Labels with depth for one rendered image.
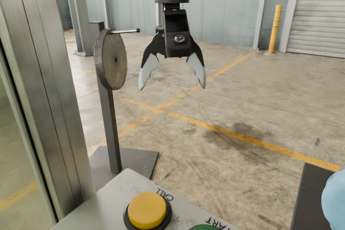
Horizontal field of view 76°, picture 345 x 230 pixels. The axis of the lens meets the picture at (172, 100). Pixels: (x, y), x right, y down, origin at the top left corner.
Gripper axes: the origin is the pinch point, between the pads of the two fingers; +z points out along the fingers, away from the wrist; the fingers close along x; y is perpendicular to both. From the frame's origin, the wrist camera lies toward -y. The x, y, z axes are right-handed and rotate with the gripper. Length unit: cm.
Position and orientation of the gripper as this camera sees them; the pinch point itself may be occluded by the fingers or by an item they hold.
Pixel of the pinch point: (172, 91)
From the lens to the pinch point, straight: 51.0
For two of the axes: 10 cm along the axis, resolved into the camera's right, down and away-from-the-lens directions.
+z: 0.0, 9.1, 4.2
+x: -10.0, 0.3, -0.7
